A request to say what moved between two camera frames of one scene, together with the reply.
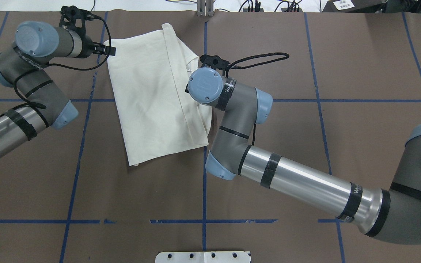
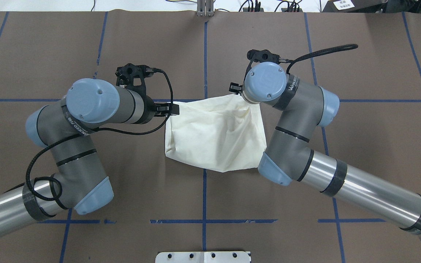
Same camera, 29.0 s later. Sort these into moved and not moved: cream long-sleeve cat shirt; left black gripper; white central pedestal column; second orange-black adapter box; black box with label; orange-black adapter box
Moved: left black gripper; cream long-sleeve cat shirt
Not moved: second orange-black adapter box; black box with label; white central pedestal column; orange-black adapter box
